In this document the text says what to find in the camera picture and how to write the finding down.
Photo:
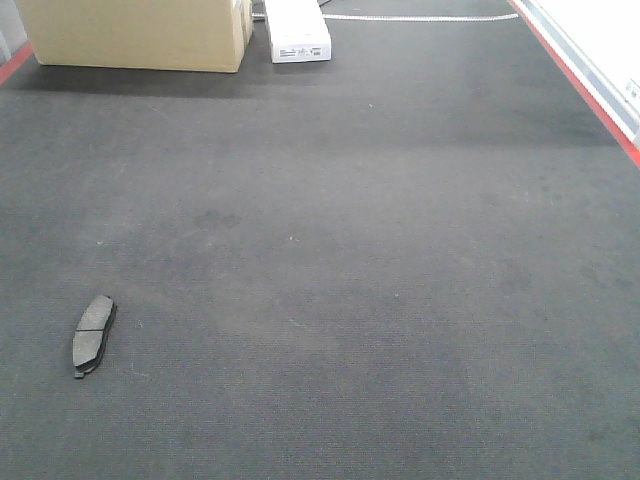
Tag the white labelled box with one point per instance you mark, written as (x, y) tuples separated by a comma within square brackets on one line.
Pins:
[(297, 31)]

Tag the large cardboard box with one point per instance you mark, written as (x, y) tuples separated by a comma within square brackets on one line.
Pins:
[(199, 36)]

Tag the red conveyor frame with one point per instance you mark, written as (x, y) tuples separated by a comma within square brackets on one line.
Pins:
[(610, 107)]

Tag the grey brake pad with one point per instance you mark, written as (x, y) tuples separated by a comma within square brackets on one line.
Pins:
[(91, 334)]

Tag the dark grey conveyor belt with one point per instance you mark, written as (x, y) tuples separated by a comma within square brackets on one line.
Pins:
[(418, 260)]

